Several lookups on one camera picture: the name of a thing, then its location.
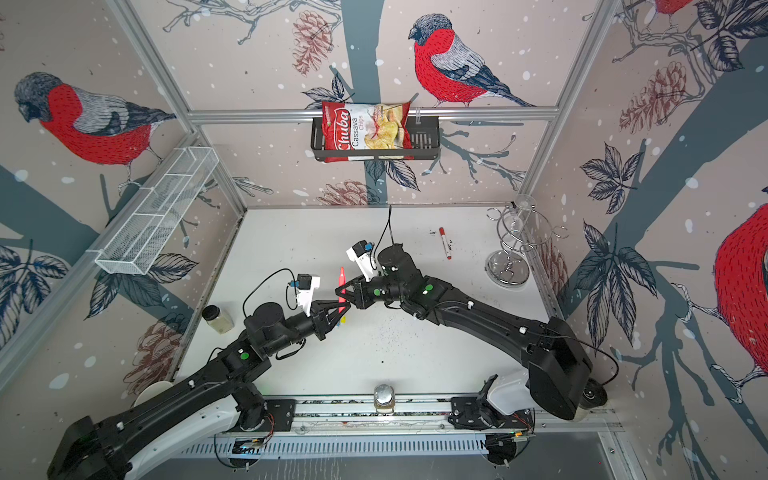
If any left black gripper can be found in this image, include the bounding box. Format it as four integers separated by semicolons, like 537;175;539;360
264;299;350;357

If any pink pen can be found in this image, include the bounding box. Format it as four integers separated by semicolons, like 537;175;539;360
338;267;346;314

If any white marker pen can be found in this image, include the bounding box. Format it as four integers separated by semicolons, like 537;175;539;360
440;233;452;260

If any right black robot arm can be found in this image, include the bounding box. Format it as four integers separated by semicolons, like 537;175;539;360
337;241;592;420

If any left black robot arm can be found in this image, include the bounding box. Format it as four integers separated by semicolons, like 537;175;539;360
47;301;350;479

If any small jar black lid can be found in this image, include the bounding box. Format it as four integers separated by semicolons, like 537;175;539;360
201;304;234;335

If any red cassava chips bag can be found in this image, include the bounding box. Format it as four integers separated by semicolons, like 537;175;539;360
321;102;412;153

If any chrome spiral glass holder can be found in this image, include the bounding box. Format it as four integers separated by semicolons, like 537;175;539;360
485;194;569;288

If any right jar black lid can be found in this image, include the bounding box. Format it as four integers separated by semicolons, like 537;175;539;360
575;378;608;421

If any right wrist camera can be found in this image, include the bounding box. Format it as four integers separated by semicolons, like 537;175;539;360
347;240;378;282

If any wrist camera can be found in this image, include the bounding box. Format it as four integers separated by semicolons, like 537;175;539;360
290;274;321;317
347;240;378;282

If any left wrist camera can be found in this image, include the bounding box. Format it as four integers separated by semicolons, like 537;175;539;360
290;274;321;317

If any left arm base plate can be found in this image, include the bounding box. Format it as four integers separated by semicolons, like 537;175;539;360
227;398;297;434

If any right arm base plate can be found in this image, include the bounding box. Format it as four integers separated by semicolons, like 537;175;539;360
447;396;535;431

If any white mesh wall shelf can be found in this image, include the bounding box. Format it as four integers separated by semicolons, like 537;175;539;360
89;146;219;275

